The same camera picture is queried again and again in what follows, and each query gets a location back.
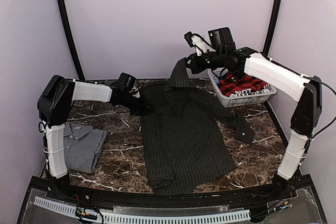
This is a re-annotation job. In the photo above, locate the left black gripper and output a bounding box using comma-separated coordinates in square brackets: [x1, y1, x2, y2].
[118, 92, 156, 115]

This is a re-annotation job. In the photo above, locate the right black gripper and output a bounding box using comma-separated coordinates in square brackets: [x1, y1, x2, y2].
[182, 49, 225, 73]

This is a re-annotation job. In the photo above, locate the black pinstriped long sleeve shirt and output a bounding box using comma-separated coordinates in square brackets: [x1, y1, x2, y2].
[140, 59, 255, 195]

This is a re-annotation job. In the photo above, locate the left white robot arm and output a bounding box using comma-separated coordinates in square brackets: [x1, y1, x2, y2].
[37, 73, 153, 180]

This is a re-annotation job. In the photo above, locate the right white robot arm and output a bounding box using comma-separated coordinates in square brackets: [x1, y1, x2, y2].
[186, 47, 324, 200]

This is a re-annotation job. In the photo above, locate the red black plaid shirt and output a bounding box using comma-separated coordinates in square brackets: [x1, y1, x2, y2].
[218, 72, 268, 97]

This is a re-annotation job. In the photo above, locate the white plastic laundry basket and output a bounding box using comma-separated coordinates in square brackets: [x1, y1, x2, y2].
[207, 68, 277, 108]

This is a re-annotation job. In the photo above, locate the folded grey shirt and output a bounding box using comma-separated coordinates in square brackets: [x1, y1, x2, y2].
[64, 122, 108, 174]

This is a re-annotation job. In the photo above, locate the black white patterned garment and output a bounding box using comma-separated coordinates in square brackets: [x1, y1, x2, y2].
[229, 84, 271, 98]

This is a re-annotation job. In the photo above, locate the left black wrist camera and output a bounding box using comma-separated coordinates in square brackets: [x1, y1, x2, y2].
[115, 72, 136, 92]

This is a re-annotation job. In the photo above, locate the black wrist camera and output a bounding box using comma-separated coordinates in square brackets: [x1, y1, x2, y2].
[115, 72, 136, 92]
[208, 27, 236, 53]

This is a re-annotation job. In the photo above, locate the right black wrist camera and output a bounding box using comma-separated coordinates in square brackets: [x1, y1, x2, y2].
[208, 27, 236, 53]

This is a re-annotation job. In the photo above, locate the white slotted cable duct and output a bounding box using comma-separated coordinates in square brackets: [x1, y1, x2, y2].
[33, 196, 250, 224]

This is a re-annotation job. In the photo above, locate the left black frame post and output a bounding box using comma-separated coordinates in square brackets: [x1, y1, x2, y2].
[57, 0, 86, 81]

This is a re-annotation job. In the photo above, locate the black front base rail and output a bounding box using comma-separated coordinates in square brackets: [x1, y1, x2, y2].
[25, 175, 314, 209]

